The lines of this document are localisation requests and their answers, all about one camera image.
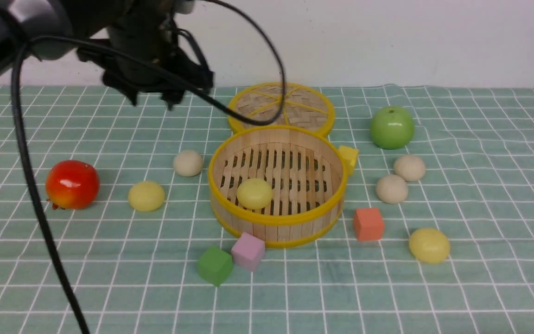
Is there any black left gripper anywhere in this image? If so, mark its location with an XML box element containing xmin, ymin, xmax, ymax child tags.
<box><xmin>76</xmin><ymin>0</ymin><xmax>214</xmax><ymax>111</ymax></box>

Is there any beige bun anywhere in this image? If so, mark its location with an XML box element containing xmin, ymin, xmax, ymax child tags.
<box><xmin>172</xmin><ymin>150</ymin><xmax>204</xmax><ymax>177</ymax></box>
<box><xmin>375</xmin><ymin>174</ymin><xmax>408</xmax><ymax>205</ymax></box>
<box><xmin>393</xmin><ymin>154</ymin><xmax>427</xmax><ymax>182</ymax></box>

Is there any yellow bun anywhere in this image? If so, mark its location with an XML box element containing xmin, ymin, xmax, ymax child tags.
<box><xmin>407</xmin><ymin>228</ymin><xmax>451</xmax><ymax>264</ymax></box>
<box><xmin>236</xmin><ymin>178</ymin><xmax>273</xmax><ymax>211</ymax></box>
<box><xmin>127</xmin><ymin>180</ymin><xmax>166</xmax><ymax>212</ymax></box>

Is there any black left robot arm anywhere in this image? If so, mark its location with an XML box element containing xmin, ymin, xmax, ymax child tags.
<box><xmin>0</xmin><ymin>0</ymin><xmax>214</xmax><ymax>93</ymax></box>

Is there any woven bamboo steamer lid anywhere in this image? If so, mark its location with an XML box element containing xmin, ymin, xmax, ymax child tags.
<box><xmin>228</xmin><ymin>82</ymin><xmax>335</xmax><ymax>137</ymax></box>

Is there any bamboo steamer tray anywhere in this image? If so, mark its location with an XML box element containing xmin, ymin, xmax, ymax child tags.
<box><xmin>207</xmin><ymin>126</ymin><xmax>349</xmax><ymax>249</ymax></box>

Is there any red toy apple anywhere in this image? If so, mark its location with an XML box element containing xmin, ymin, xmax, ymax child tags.
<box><xmin>45</xmin><ymin>160</ymin><xmax>100</xmax><ymax>210</ymax></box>

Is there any green cube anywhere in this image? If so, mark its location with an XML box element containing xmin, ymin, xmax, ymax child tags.
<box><xmin>197</xmin><ymin>246</ymin><xmax>234</xmax><ymax>287</ymax></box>

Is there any pink cube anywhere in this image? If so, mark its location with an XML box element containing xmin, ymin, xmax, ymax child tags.
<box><xmin>231</xmin><ymin>232</ymin><xmax>266</xmax><ymax>272</ymax></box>

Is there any yellow cube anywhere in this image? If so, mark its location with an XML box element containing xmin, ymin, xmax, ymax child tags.
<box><xmin>338</xmin><ymin>145</ymin><xmax>359</xmax><ymax>175</ymax></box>

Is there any green toy apple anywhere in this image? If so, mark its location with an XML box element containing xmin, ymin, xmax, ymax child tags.
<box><xmin>369</xmin><ymin>106</ymin><xmax>415</xmax><ymax>150</ymax></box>

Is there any orange cube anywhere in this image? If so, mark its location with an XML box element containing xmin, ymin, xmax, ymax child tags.
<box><xmin>353</xmin><ymin>207</ymin><xmax>385</xmax><ymax>242</ymax></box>

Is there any green checkered tablecloth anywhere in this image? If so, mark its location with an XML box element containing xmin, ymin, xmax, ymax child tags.
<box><xmin>22</xmin><ymin>84</ymin><xmax>534</xmax><ymax>334</ymax></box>

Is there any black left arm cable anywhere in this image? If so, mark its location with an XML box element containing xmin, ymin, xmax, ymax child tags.
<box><xmin>10</xmin><ymin>0</ymin><xmax>287</xmax><ymax>334</ymax></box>

